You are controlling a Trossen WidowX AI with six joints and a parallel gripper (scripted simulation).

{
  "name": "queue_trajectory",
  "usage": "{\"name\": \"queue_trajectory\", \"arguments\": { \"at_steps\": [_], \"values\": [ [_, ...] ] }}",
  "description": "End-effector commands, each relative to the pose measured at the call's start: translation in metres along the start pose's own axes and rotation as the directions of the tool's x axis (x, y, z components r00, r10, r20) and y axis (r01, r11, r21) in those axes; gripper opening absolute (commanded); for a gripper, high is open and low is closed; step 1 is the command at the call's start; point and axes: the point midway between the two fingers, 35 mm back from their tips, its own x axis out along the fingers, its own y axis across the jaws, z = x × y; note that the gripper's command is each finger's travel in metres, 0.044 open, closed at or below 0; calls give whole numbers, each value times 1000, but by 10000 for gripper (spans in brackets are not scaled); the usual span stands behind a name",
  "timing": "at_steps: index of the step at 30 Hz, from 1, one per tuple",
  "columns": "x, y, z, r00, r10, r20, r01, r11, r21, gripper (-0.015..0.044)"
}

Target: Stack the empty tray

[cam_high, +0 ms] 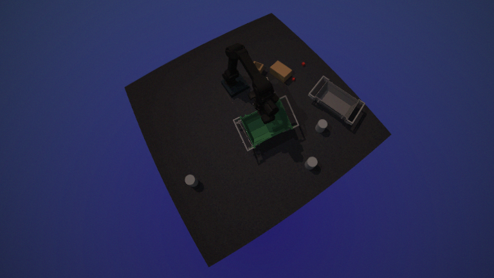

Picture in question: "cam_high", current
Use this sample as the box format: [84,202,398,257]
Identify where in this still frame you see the grey cylinder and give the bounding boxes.
[315,119,327,133]
[304,156,318,170]
[185,174,199,187]

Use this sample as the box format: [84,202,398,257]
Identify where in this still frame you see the small brown open box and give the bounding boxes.
[254,61,264,73]

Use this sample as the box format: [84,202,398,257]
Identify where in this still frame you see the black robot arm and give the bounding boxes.
[222,43,279,117]

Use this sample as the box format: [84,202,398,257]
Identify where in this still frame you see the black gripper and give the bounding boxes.
[248,91,275,124]

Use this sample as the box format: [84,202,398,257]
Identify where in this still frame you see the brown rectangular box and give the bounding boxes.
[270,61,292,82]

